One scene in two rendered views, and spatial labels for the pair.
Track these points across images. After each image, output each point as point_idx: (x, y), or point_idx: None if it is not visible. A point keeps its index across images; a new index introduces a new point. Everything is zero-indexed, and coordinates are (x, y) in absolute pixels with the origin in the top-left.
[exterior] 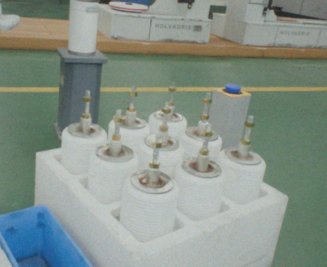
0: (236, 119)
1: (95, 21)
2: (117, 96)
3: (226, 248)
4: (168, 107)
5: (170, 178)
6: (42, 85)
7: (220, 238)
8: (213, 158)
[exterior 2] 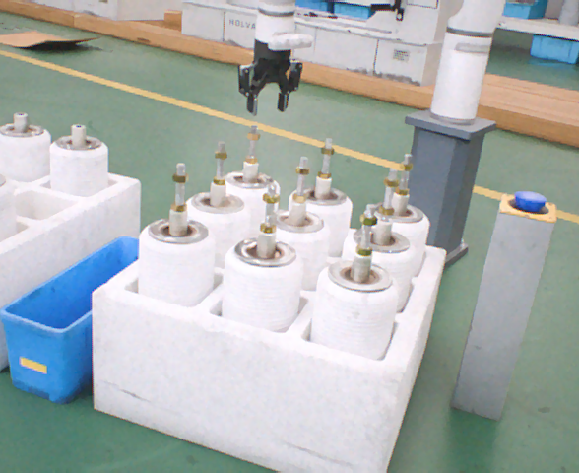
0: (513, 261)
1: (472, 69)
2: None
3: (247, 383)
4: (301, 165)
5: (198, 237)
6: (495, 188)
7: (229, 355)
8: None
